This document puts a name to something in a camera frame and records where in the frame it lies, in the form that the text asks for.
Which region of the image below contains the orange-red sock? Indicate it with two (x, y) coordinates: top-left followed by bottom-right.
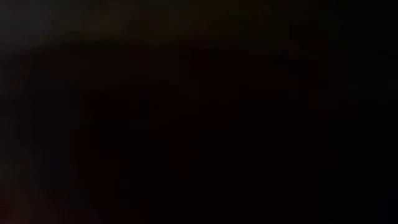
(0, 0), (398, 224)

